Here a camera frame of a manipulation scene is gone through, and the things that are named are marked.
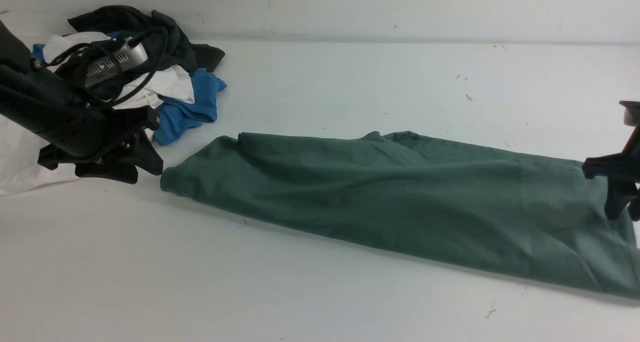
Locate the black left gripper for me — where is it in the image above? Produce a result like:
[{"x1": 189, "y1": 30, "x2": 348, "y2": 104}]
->
[{"x1": 38, "y1": 107, "x2": 163, "y2": 185}]

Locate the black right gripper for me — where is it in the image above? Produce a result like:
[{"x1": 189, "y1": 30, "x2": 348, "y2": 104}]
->
[{"x1": 582, "y1": 101, "x2": 640, "y2": 222}]

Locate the green long sleeve shirt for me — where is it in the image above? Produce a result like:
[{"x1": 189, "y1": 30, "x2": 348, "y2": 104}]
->
[{"x1": 160, "y1": 132, "x2": 639, "y2": 299}]

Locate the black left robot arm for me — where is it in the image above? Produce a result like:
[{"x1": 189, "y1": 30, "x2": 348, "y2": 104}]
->
[{"x1": 1, "y1": 25, "x2": 167, "y2": 184}]

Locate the blue shirt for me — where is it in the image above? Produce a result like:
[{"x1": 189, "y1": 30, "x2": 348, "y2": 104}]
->
[{"x1": 31, "y1": 30, "x2": 228, "y2": 146}]

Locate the white shirt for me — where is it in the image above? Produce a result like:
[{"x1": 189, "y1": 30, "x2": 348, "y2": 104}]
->
[{"x1": 0, "y1": 32, "x2": 195, "y2": 196}]

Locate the dark grey shirt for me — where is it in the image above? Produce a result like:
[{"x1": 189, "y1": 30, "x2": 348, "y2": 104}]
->
[{"x1": 68, "y1": 5, "x2": 226, "y2": 99}]

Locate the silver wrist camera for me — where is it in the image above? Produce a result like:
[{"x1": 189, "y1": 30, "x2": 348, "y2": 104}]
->
[{"x1": 85, "y1": 41, "x2": 149, "y2": 87}]

